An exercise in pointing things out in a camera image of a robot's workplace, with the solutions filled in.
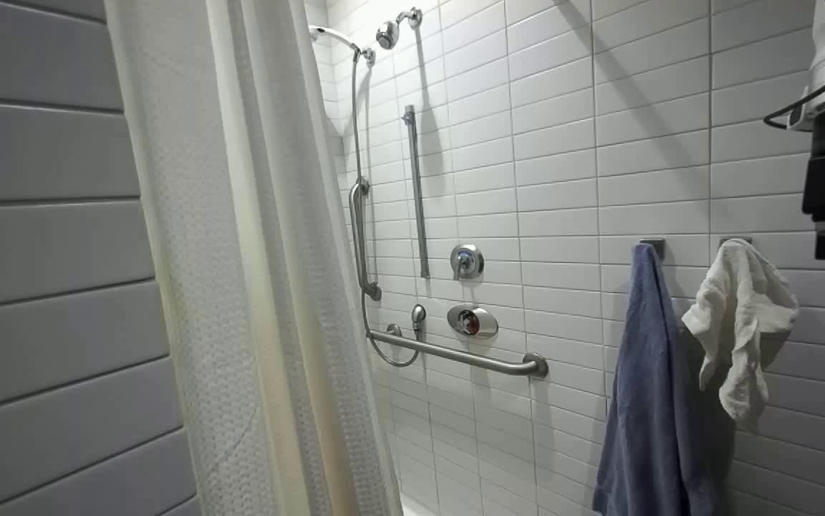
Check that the white face towel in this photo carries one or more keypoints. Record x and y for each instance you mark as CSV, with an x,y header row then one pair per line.
x,y
740,304

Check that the blue bath towel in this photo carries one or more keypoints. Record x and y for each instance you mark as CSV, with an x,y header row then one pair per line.
x,y
646,401

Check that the oval chrome valve plate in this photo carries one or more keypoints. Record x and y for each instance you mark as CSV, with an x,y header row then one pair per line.
x,y
474,321

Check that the chrome angled grab bar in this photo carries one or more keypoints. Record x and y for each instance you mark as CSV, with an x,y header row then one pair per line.
x,y
460,353

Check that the chrome straight grab bar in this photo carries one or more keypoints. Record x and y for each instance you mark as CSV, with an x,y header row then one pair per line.
x,y
415,191

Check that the small chrome diverter knob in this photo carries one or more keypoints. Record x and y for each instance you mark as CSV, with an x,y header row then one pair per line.
x,y
418,320

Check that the chrome hand shower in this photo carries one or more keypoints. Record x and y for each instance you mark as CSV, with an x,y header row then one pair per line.
x,y
362,239

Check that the chrome fixed shower head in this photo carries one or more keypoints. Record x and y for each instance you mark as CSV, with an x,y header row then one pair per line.
x,y
386,34

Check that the handheld shower slide bar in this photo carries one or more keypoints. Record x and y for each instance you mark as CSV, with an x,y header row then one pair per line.
x,y
355,116

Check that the white shower curtain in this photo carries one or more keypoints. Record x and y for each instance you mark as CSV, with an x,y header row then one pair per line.
x,y
249,287

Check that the metal wall hook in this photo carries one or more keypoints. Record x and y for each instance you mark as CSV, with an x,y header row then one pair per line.
x,y
730,239

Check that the dark wall hook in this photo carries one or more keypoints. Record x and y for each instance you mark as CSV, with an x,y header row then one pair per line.
x,y
656,248

